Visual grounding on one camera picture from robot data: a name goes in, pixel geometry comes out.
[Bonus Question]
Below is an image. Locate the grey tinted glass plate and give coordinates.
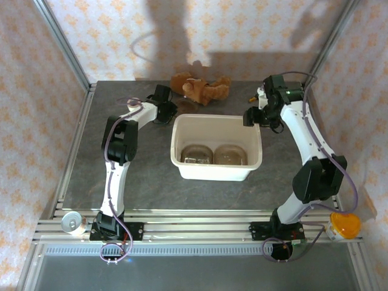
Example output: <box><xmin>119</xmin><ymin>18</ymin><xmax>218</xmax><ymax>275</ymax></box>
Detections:
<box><xmin>181</xmin><ymin>144</ymin><xmax>215</xmax><ymax>166</ymax></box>

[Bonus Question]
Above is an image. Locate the clear glass plate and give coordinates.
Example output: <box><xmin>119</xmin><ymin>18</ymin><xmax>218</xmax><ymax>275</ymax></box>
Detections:
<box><xmin>213</xmin><ymin>144</ymin><xmax>248</xmax><ymax>166</ymax></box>

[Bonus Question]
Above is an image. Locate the white plastic bin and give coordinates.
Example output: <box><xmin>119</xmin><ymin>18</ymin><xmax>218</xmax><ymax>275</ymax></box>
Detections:
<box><xmin>170</xmin><ymin>113</ymin><xmax>263</xmax><ymax>182</ymax></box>

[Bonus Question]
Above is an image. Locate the brown tinted glass plate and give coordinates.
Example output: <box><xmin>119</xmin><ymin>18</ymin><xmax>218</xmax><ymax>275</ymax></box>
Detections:
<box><xmin>175</xmin><ymin>97</ymin><xmax>200</xmax><ymax>113</ymax></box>

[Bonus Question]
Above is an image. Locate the brown plush toy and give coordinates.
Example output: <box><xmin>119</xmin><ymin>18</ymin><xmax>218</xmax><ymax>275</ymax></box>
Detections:
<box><xmin>169</xmin><ymin>62</ymin><xmax>232</xmax><ymax>106</ymax></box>

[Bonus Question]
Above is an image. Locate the cup with orange lid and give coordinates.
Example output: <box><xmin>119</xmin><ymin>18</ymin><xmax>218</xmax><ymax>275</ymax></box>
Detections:
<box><xmin>325</xmin><ymin>211</ymin><xmax>361</xmax><ymax>243</ymax></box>

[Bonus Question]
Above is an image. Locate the perforated metal vent strip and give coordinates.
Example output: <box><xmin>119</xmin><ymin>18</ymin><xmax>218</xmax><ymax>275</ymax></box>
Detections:
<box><xmin>45</xmin><ymin>246</ymin><xmax>349</xmax><ymax>256</ymax></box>

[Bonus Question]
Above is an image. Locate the silver tin can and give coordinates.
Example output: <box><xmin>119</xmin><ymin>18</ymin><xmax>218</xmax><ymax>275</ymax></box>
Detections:
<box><xmin>60</xmin><ymin>211</ymin><xmax>89</xmax><ymax>237</ymax></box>

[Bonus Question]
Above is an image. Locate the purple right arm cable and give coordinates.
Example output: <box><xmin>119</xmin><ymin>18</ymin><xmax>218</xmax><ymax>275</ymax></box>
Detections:
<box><xmin>262</xmin><ymin>71</ymin><xmax>360</xmax><ymax>264</ymax></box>

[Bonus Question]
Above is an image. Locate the aluminium side rail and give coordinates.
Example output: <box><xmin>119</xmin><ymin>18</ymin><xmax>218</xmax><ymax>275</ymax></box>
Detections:
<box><xmin>39</xmin><ymin>83</ymin><xmax>98</xmax><ymax>219</ymax></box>
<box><xmin>301</xmin><ymin>84</ymin><xmax>342</xmax><ymax>212</ymax></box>

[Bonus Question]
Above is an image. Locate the aluminium frame post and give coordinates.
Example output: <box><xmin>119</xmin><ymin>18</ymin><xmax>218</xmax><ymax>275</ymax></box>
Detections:
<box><xmin>301</xmin><ymin>0</ymin><xmax>363</xmax><ymax>90</ymax></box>
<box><xmin>32</xmin><ymin>0</ymin><xmax>93</xmax><ymax>89</ymax></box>

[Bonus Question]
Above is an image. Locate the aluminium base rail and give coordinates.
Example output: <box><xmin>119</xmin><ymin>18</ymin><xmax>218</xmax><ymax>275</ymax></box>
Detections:
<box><xmin>32</xmin><ymin>209</ymin><xmax>364</xmax><ymax>245</ymax></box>

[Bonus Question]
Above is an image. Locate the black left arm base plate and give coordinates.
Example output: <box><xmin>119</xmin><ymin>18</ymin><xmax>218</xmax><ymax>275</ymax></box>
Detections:
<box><xmin>89</xmin><ymin>222</ymin><xmax>145</xmax><ymax>243</ymax></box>

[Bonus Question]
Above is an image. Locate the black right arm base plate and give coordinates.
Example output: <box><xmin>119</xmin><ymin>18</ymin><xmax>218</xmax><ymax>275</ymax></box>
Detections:
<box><xmin>250</xmin><ymin>221</ymin><xmax>305</xmax><ymax>242</ymax></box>

